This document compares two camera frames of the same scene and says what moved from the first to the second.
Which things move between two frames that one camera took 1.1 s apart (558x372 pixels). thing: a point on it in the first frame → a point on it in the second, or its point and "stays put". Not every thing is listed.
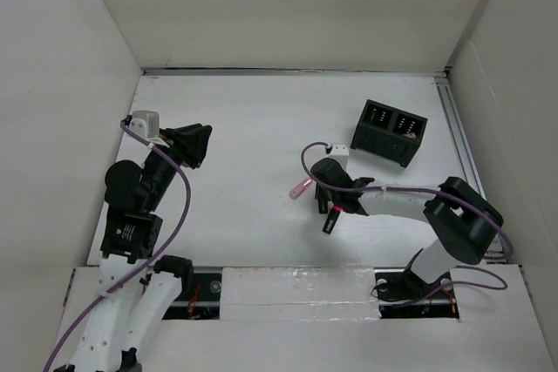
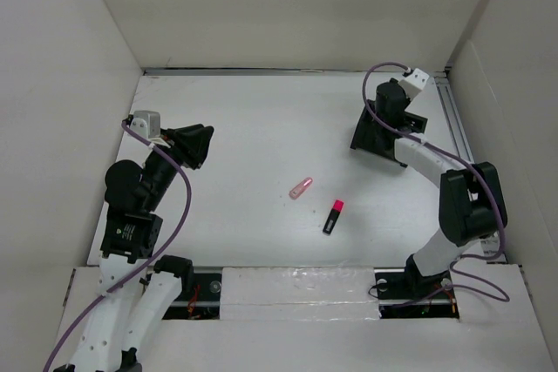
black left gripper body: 179,148 stays put
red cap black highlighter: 331,219 stays put
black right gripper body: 326,194 → 404,91
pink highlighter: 297,190 stays put
